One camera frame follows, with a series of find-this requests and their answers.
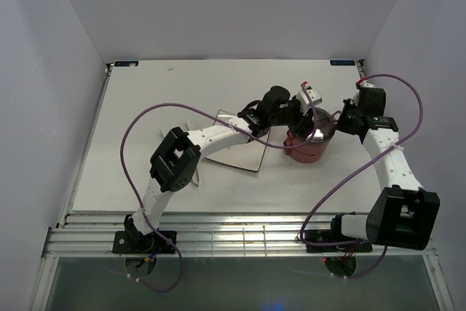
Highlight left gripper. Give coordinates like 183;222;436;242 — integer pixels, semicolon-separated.
269;96;315;137

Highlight grey lunch box lid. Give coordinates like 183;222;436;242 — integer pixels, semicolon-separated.
310;107;336;141

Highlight pink bowl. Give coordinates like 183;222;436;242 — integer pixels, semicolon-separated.
283;130;331;153
285;149;324;164

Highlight white square plate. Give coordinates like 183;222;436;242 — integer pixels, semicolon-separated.
201;127;266;173

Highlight metal tongs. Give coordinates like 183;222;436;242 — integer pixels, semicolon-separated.
159;119;200;187

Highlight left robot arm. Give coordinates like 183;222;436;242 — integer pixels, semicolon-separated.
124;82;322;253

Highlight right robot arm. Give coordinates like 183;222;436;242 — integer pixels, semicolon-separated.
328;83;440;251

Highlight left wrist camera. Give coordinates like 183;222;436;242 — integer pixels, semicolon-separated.
296;81;323;114

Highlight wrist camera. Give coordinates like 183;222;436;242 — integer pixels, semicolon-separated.
296;81;323;114
355;78;376;94

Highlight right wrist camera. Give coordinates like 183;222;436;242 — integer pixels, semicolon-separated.
355;78;376;94

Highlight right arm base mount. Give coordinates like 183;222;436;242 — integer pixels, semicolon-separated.
304;229;373;253

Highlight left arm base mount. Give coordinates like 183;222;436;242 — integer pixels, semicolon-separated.
111;231;175;256

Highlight aluminium frame rail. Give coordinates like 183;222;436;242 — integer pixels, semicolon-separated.
40;212;438;259

